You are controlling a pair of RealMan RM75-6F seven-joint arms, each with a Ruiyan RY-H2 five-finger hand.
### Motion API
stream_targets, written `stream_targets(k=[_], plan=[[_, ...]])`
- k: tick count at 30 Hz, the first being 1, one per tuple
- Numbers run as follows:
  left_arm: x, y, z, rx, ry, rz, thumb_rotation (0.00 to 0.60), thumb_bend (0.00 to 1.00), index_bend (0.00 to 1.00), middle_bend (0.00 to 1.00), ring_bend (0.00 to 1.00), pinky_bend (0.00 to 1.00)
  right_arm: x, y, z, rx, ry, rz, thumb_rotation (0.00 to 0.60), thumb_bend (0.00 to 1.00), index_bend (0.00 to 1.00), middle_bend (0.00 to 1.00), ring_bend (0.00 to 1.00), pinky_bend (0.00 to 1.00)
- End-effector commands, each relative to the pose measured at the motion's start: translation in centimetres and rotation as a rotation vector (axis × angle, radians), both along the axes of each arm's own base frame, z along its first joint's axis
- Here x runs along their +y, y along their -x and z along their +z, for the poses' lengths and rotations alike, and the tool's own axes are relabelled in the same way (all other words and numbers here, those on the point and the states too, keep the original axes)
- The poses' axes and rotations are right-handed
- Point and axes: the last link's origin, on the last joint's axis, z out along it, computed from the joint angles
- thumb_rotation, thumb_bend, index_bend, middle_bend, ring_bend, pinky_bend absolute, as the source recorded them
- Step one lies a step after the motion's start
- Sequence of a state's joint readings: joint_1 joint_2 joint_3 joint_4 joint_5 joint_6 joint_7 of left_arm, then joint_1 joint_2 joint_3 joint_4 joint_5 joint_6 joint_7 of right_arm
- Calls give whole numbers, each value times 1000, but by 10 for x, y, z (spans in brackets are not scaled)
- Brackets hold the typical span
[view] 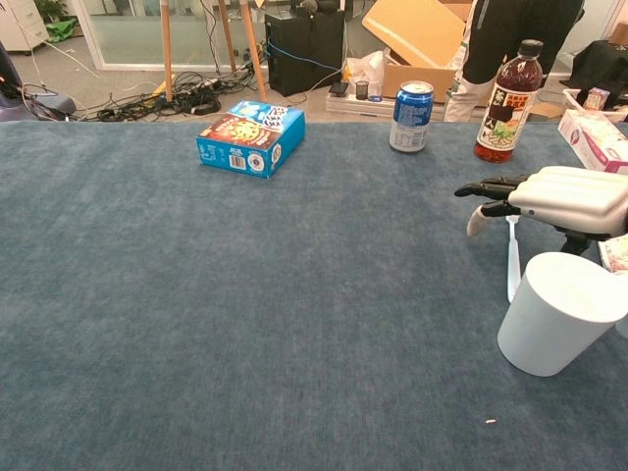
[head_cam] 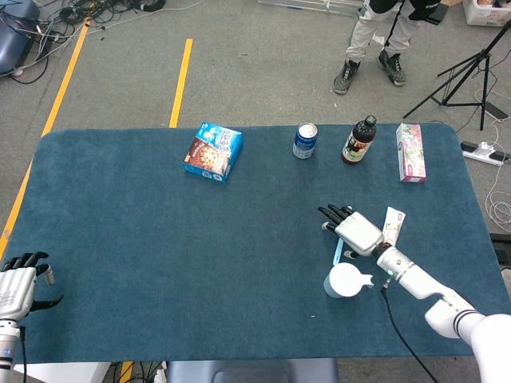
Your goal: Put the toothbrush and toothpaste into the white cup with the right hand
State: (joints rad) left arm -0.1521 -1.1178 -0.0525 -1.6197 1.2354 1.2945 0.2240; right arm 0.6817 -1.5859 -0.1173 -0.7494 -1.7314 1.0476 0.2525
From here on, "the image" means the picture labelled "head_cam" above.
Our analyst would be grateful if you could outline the white metal floor frame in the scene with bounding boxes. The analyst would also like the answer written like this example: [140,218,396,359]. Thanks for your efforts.
[257,0,366,17]

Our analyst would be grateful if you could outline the dark tea bottle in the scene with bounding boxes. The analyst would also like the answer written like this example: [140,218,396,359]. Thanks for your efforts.
[340,115,378,166]

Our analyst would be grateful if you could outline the blue soda can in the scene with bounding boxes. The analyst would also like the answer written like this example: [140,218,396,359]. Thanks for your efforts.
[292,123,319,160]

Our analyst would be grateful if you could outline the light blue plastic mug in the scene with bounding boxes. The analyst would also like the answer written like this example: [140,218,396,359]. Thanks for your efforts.
[323,263,375,299]

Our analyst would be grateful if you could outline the light blue toothbrush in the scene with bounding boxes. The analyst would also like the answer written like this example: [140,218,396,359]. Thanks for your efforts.
[332,205,353,266]

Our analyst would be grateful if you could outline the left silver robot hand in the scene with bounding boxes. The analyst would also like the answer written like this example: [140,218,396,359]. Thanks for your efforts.
[0,251,65,320]

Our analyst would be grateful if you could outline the dark blue machine base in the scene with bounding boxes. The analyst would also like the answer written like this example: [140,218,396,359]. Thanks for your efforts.
[0,0,41,75]

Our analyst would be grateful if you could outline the standing person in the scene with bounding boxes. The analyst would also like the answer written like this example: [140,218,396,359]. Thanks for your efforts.
[332,0,450,96]

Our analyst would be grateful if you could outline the white box under table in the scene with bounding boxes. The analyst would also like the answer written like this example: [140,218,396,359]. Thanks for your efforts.
[18,361,111,383]

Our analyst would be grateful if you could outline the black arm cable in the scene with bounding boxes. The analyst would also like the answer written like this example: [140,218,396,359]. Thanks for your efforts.
[381,285,440,383]
[15,325,28,383]

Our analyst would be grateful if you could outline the black tripod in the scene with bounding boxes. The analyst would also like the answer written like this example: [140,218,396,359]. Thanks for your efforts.
[402,19,511,132]

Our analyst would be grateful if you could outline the white coiled cable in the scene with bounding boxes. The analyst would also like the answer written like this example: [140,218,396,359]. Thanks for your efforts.
[474,87,511,232]

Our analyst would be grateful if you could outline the white floral toothpaste tube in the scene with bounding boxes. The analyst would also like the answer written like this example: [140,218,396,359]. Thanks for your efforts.
[381,206,406,247]

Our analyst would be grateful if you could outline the white storage basket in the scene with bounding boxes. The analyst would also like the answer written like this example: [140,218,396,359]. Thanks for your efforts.
[462,0,511,28]

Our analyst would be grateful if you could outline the white power strip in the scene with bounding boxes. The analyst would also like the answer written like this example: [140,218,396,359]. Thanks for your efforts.
[461,140,511,167]

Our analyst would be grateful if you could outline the pink and white box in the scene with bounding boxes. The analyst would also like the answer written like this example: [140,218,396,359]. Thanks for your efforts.
[395,122,427,184]

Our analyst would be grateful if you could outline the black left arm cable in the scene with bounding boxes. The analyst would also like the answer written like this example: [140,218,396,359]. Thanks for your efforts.
[15,325,28,383]

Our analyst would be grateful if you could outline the black cable bundle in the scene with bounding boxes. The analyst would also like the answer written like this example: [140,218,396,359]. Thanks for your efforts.
[0,0,167,85]

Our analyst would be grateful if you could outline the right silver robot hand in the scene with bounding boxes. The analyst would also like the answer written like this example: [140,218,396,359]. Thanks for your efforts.
[318,204,385,259]

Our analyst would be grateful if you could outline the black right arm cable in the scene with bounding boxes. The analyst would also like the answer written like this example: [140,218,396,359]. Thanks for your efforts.
[381,285,440,383]

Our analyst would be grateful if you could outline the blue cookie box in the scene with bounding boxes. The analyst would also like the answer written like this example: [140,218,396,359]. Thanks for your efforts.
[182,121,244,185]

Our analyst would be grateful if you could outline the blue table mat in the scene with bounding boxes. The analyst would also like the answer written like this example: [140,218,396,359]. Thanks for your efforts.
[0,122,503,366]

